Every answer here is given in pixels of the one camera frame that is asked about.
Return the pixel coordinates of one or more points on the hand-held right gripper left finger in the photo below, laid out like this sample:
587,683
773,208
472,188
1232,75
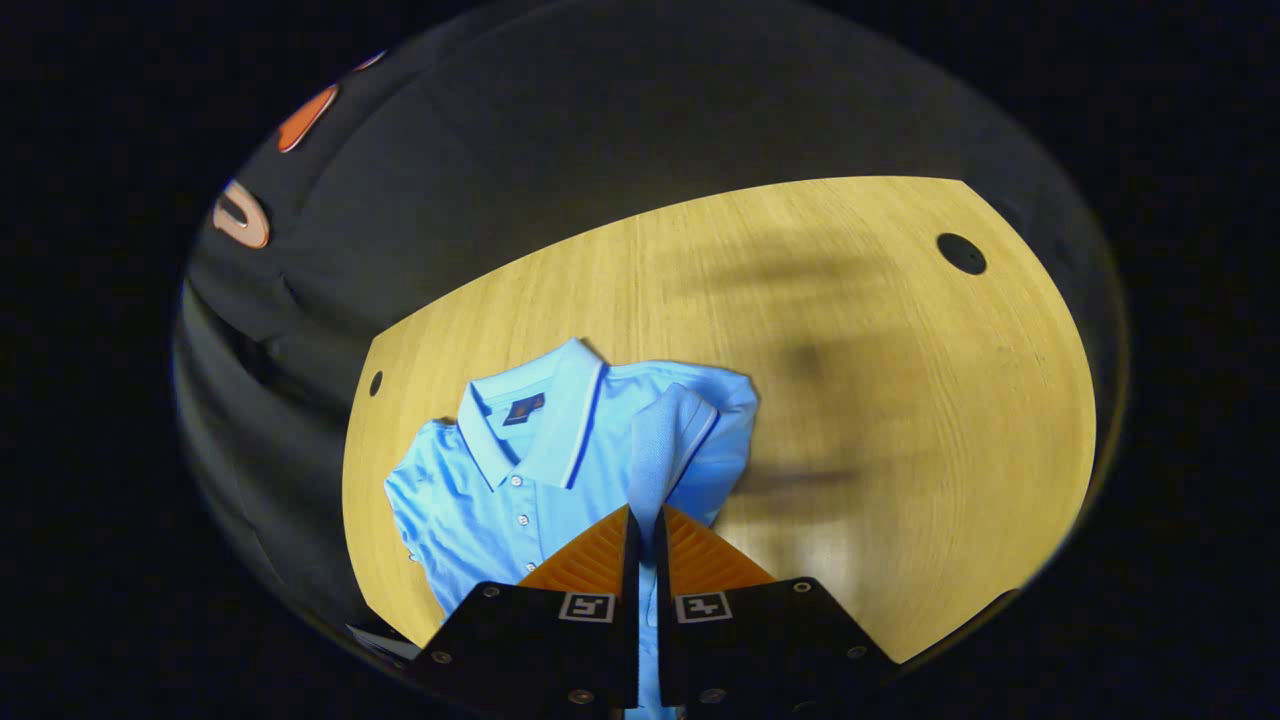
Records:
632,650

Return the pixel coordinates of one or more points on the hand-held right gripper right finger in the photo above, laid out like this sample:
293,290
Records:
664,650

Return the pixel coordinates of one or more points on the light blue T-shirt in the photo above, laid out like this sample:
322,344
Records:
540,500

